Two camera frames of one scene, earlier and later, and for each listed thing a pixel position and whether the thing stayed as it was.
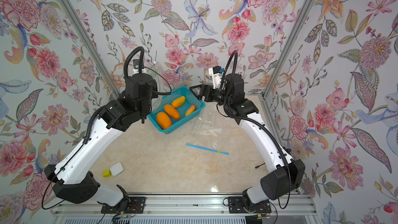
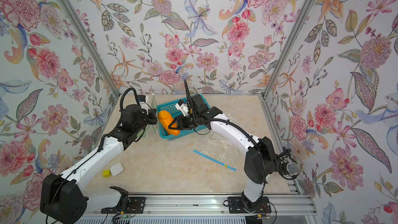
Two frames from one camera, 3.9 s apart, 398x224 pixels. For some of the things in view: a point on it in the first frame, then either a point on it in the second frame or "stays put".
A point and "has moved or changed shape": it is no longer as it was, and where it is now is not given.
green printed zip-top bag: x=156 y=70 -> x=155 y=126
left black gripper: x=153 y=86 -> x=152 y=114
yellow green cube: x=107 y=173 stays put
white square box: x=116 y=169 stays put
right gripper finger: x=202 y=88 -> x=183 y=124
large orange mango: x=163 y=121 has moved or changed shape
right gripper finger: x=199 y=96 -> x=169 y=126
